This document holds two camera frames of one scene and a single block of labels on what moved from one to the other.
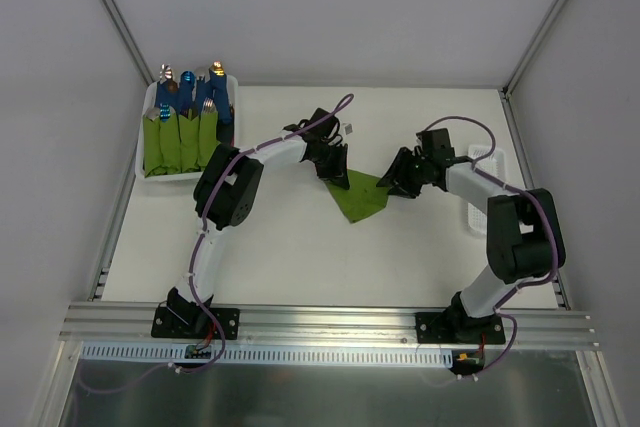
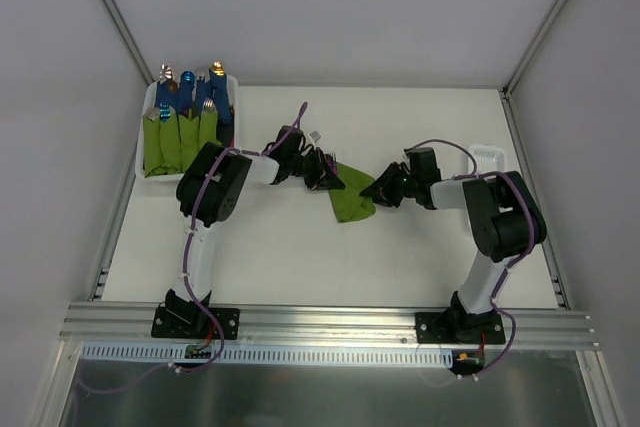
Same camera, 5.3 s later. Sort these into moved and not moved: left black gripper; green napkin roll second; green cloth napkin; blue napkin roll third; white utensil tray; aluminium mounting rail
Moved: left black gripper; green cloth napkin
Not moved: green napkin roll second; white utensil tray; aluminium mounting rail; blue napkin roll third
